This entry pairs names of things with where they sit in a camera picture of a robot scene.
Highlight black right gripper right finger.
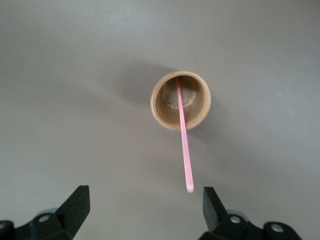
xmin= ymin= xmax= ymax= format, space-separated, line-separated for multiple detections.
xmin=201 ymin=186 xmax=301 ymax=240

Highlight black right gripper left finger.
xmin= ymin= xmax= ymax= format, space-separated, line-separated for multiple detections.
xmin=0 ymin=185 xmax=90 ymax=240

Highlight pink chopstick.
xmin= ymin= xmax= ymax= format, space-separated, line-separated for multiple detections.
xmin=175 ymin=76 xmax=195 ymax=194

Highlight brown bamboo cup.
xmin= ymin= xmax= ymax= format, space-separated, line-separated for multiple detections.
xmin=149 ymin=70 xmax=211 ymax=132

